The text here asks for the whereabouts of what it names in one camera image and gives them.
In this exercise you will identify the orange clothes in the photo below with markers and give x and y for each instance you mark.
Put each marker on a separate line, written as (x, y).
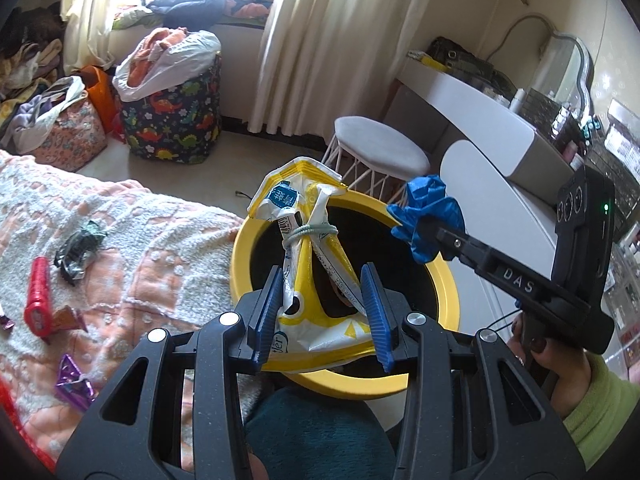
(150, 45)

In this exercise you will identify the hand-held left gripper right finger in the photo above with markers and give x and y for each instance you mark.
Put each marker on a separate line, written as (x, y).
(377, 310)

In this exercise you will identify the yellow white plastic packet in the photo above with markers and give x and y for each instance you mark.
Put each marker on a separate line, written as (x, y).
(300, 320)

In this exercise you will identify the person's right forearm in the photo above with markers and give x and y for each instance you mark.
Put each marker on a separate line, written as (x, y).
(610, 410)

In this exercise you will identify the lavender garment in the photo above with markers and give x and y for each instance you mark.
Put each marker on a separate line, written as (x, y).
(30, 115)

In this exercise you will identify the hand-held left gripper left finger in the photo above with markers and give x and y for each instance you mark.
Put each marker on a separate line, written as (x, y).
(265, 310)

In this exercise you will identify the blue glove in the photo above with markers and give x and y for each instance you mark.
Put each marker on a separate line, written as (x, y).
(425, 200)

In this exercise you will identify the yellow rimmed black bin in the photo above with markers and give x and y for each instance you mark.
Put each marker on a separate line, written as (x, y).
(240, 260)

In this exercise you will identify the white bag with clothes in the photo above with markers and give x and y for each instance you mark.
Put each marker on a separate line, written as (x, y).
(195, 55)

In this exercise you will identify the brown wrapper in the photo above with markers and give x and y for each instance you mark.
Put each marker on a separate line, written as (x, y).
(67, 319)

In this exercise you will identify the white vanity desk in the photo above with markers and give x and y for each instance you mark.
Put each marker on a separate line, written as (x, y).
(475, 100)

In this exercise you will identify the person's teal trousers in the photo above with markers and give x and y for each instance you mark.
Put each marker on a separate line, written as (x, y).
(320, 435)

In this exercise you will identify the purple foil wrapper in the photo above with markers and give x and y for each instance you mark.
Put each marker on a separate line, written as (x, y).
(70, 380)

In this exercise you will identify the pink floral fabric bag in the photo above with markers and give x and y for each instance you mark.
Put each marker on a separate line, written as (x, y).
(70, 135)

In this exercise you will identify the clear cosmetics organizer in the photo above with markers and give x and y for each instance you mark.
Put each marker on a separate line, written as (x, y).
(550, 115)

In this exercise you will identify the red snack wrapper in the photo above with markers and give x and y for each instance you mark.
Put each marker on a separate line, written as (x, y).
(37, 290)

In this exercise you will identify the pile of clothes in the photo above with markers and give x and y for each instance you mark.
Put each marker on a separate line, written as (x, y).
(25, 55)

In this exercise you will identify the cream curtain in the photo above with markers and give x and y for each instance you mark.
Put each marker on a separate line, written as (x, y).
(90, 10)
(325, 35)

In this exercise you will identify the white bottle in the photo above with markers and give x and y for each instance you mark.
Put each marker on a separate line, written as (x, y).
(516, 100)

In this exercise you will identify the dark camouflage bag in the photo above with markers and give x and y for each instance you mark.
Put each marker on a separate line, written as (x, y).
(450, 52)

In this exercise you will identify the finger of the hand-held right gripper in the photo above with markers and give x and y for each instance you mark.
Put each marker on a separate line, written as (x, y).
(500, 272)

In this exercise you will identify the person's left hand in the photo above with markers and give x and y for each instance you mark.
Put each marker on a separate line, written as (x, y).
(259, 467)

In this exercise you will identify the person's right hand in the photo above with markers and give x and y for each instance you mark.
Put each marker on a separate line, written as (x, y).
(565, 375)

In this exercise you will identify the dinosaur print laundry basket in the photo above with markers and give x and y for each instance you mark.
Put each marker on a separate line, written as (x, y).
(170, 125)

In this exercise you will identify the peach white printed blanket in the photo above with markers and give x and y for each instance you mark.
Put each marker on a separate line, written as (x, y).
(150, 260)

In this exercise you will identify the clothes heap on sill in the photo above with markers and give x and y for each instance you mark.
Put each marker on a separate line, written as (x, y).
(200, 2)

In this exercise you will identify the orange plastic bag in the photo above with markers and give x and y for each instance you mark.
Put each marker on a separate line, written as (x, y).
(100, 90)

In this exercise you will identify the dark silver crumpled wrapper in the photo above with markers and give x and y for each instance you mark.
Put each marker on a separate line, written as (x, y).
(80, 255)

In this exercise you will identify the ornate vanity mirror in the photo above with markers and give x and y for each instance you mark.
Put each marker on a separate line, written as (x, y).
(565, 75)

